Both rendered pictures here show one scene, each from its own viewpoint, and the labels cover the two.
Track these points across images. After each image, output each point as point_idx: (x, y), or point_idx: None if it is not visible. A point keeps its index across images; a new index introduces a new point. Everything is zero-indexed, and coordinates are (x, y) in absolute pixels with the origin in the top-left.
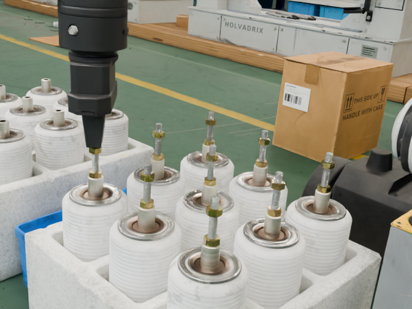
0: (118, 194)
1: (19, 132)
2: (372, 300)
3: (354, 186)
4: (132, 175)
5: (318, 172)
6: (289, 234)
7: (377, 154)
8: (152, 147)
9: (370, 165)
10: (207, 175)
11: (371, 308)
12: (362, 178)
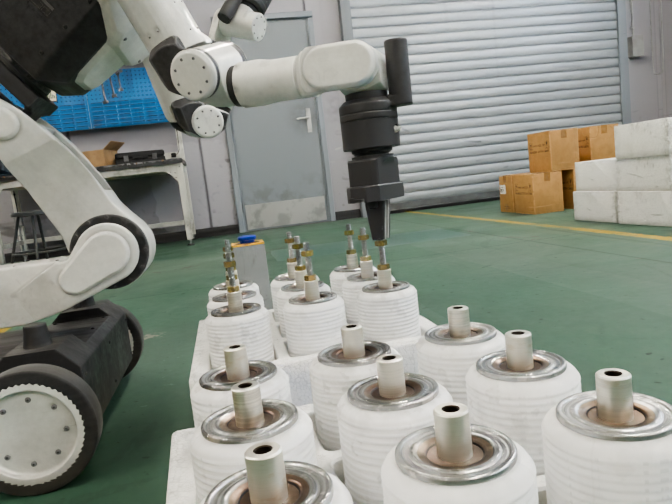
0: (367, 286)
1: (433, 336)
2: (141, 426)
3: (80, 355)
4: (334, 299)
5: (61, 375)
6: (285, 275)
7: (46, 324)
8: (174, 432)
9: (49, 340)
10: (301, 262)
11: (154, 422)
12: (70, 347)
